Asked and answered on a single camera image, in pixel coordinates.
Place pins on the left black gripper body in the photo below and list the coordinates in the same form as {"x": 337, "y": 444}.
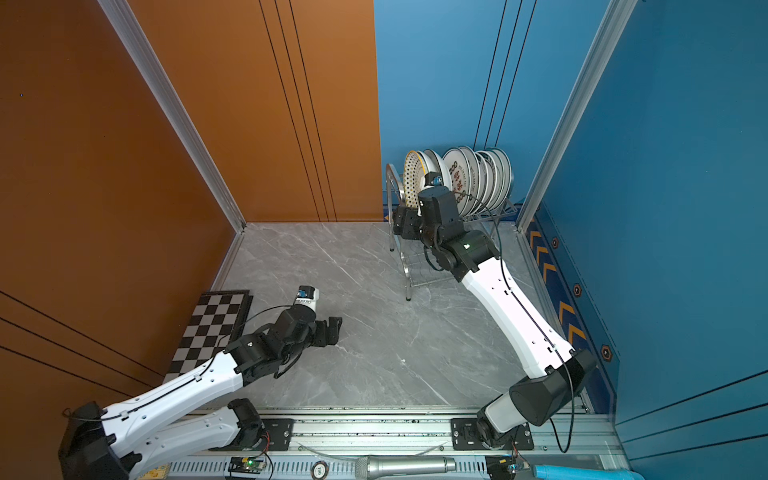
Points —
{"x": 296, "y": 352}

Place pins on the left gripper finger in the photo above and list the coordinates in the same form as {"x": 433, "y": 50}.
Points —
{"x": 319, "y": 334}
{"x": 333, "y": 328}

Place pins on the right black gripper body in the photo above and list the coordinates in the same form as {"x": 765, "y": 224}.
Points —
{"x": 416, "y": 227}

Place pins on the silver wire dish rack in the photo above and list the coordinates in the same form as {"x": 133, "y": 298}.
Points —
{"x": 395, "y": 197}

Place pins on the yellow rimmed dotted plate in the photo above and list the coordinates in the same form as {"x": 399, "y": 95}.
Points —
{"x": 415, "y": 171}

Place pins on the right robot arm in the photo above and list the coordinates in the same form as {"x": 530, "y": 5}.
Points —
{"x": 555, "y": 372}

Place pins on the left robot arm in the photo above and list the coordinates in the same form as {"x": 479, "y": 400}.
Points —
{"x": 126, "y": 439}

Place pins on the white red patterned plate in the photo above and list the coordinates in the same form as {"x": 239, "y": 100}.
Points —
{"x": 463, "y": 169}

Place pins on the black white chessboard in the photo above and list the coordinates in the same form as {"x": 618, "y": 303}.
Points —
{"x": 218, "y": 318}

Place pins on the white plate black rim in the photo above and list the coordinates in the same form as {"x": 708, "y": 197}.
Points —
{"x": 487, "y": 161}

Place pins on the green circuit board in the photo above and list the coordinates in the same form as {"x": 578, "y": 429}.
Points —
{"x": 247, "y": 468}

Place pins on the round black white sticker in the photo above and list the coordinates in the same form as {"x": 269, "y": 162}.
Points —
{"x": 319, "y": 470}

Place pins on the silver microphone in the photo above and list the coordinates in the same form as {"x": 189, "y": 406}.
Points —
{"x": 376, "y": 467}

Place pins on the light blue cylinder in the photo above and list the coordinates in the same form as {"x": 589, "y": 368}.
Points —
{"x": 550, "y": 472}

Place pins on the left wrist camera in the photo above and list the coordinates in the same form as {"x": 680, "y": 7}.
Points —
{"x": 308, "y": 296}

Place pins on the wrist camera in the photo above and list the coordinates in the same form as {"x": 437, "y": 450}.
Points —
{"x": 308, "y": 296}
{"x": 433, "y": 179}

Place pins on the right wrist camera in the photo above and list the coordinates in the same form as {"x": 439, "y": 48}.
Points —
{"x": 433, "y": 179}

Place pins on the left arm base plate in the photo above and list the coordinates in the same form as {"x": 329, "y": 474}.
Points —
{"x": 274, "y": 436}

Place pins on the aluminium rail frame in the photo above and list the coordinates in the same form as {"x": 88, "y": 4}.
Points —
{"x": 343, "y": 435}

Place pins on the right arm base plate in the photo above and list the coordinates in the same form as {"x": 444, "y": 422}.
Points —
{"x": 466, "y": 436}

